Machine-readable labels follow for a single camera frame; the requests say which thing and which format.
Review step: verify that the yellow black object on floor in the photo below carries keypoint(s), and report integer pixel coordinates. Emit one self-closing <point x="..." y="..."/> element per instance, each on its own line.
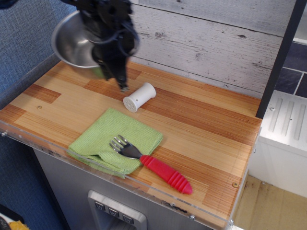
<point x="7" y="223"/>

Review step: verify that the red handled metal fork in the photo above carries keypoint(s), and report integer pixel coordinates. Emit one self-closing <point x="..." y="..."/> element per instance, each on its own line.
<point x="171" y="176"/>

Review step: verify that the green folded cloth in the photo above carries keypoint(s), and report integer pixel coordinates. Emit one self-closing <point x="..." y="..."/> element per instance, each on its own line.
<point x="92" y="147"/>

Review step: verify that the dark right frame post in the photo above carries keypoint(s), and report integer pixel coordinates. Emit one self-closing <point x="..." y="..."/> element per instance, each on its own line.
<point x="281" y="56"/>

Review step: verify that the silver button control panel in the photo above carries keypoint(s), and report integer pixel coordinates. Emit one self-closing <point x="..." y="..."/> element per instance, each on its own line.
<point x="109" y="214"/>

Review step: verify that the white grooved side cabinet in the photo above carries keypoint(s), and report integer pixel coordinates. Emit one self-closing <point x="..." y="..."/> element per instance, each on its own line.
<point x="280" y="153"/>

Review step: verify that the white plastic spool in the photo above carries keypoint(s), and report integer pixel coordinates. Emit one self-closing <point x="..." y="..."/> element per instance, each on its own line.
<point x="139" y="97"/>

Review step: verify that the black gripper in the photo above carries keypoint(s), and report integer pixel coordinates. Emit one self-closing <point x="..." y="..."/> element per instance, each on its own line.
<point x="112" y="47"/>

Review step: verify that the clear acrylic edge guard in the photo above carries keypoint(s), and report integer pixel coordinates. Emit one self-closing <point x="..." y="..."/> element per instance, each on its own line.
<point x="210" y="207"/>

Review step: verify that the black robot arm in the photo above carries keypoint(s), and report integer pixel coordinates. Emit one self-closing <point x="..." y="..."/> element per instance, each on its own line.
<point x="109" y="11"/>

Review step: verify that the stainless steel bowl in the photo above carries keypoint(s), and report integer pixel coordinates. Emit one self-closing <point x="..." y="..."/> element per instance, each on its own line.
<point x="70" y="44"/>

